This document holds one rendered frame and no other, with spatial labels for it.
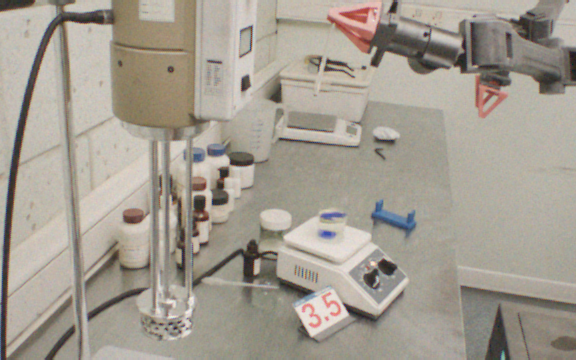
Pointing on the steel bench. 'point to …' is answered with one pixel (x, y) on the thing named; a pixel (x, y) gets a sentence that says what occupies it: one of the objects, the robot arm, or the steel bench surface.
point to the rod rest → (394, 216)
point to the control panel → (379, 277)
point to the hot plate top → (304, 238)
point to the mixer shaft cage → (172, 313)
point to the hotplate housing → (304, 265)
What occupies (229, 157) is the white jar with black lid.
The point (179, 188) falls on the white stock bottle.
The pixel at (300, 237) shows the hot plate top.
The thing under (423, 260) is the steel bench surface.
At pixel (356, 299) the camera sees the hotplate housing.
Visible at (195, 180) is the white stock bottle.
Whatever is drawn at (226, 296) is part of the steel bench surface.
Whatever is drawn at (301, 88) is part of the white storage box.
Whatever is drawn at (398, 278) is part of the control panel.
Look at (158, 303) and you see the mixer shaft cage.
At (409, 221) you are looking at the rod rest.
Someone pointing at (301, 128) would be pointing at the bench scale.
